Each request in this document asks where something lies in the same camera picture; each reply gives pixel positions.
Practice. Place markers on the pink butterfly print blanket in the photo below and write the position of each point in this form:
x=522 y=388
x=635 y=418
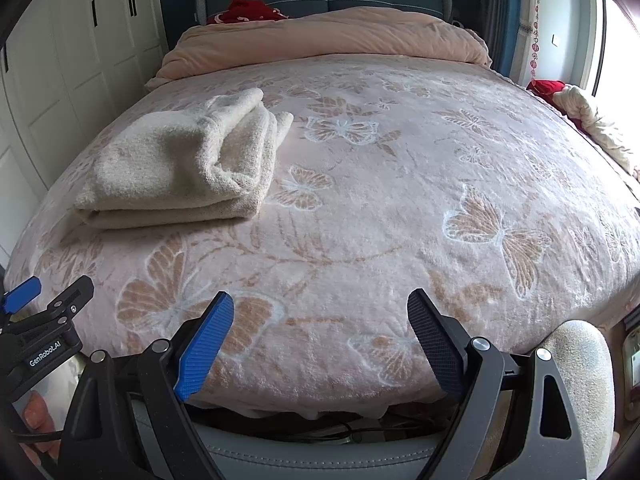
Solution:
x=375 y=210

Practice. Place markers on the grey leather bed frame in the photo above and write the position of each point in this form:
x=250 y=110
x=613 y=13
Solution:
x=320 y=452

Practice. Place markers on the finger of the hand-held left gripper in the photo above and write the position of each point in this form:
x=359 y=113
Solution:
x=20 y=294
x=75 y=297

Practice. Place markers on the grey blue curtain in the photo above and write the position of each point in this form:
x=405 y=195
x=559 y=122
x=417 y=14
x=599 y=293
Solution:
x=505 y=15

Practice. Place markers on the red cloth by window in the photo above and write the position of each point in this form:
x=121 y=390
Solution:
x=550 y=89

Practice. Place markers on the pink duvet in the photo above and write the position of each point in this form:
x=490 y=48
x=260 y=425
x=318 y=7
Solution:
x=325 y=35

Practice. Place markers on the white crumpled cloth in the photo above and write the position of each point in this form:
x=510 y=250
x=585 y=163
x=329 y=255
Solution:
x=597 y=120

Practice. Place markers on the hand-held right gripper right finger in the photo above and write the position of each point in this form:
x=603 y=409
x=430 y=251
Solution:
x=435 y=345

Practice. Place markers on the white fluffy garment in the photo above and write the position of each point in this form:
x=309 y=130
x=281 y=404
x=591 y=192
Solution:
x=200 y=160

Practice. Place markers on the white wardrobe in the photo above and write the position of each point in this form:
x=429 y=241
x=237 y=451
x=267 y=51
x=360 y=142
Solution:
x=65 y=60

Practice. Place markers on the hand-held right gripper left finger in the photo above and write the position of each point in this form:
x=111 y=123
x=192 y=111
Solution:
x=205 y=345

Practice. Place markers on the window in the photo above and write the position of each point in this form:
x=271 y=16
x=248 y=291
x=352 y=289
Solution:
x=617 y=50

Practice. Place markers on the person's left hand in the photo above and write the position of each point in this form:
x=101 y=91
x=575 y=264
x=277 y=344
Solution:
x=37 y=417

